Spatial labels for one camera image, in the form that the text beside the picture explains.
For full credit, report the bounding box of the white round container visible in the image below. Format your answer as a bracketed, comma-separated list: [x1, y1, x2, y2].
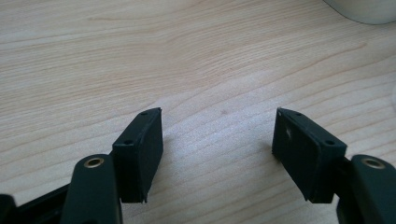
[322, 0, 396, 25]

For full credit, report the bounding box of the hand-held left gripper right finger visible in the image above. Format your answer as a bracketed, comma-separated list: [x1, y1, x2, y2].
[271, 106, 348, 204]

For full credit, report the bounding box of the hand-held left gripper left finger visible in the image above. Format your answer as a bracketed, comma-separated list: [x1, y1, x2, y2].
[110, 106, 164, 204]

